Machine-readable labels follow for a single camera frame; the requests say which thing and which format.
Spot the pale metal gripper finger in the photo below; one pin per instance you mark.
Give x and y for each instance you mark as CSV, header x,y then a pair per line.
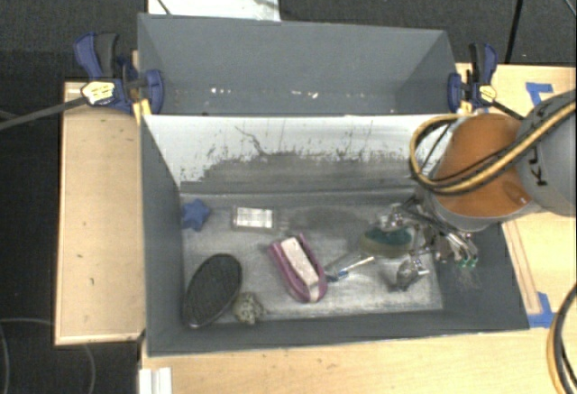
x,y
393,221
408,272

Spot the green sponge with beige rim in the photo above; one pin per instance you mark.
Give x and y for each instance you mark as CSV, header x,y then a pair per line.
x,y
387,242

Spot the clear pen with blue tip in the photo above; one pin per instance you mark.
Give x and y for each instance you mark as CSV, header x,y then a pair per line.
x,y
349,266

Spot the purple and white brush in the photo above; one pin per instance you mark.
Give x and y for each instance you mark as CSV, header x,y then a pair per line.
x,y
299,268

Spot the grey-beige rough lump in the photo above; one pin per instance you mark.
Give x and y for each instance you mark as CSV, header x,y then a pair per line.
x,y
248,308

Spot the grey metal bin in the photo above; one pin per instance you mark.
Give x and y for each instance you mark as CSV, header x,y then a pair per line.
x,y
288,67

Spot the blue star-shaped toy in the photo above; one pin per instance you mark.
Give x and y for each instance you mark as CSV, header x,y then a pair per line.
x,y
195,214

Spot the pale wood board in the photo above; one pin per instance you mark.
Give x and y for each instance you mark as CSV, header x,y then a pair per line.
x,y
101,212

